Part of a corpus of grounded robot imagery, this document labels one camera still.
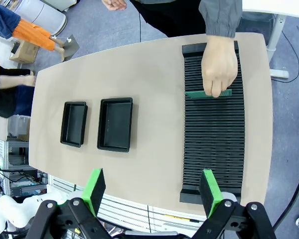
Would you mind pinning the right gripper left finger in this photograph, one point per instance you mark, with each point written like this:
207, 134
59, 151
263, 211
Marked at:
93, 191

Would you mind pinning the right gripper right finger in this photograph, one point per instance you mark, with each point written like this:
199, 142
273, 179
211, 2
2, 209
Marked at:
209, 194

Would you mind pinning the black ESD tray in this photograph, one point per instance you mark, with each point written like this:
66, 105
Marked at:
115, 124
73, 124

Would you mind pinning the green circuit board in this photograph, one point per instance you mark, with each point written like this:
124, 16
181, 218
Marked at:
196, 94

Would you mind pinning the person's left forearm grey sleeve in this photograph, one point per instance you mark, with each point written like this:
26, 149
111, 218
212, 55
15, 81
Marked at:
221, 17

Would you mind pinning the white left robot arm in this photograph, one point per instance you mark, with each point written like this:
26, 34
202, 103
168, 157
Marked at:
15, 211

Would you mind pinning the person's left hand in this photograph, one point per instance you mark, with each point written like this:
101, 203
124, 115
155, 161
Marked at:
219, 67

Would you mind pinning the bystander bare hand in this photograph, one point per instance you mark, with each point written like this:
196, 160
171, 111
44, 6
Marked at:
29, 81

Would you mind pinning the person's right hand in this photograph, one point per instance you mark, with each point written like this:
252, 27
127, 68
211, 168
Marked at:
114, 4

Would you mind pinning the black slotted board rack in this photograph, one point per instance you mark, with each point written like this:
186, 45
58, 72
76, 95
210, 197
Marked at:
214, 137

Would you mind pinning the bystander in black clothes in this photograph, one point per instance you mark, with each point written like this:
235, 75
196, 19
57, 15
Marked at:
2, 99

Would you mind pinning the brown cardboard box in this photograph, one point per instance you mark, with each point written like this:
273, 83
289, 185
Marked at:
25, 52

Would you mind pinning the mannequin in orange garment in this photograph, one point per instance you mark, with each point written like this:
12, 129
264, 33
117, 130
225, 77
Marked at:
32, 35

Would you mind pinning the white office table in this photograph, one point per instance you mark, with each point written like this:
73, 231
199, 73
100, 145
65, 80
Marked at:
276, 32

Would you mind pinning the white cylindrical air purifier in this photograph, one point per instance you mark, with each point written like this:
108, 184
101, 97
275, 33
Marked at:
44, 15

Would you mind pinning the aluminium frame shelf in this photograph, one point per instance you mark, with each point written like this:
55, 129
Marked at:
6, 154

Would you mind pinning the grey mannequin base plate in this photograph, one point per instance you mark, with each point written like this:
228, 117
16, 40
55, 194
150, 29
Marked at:
71, 48

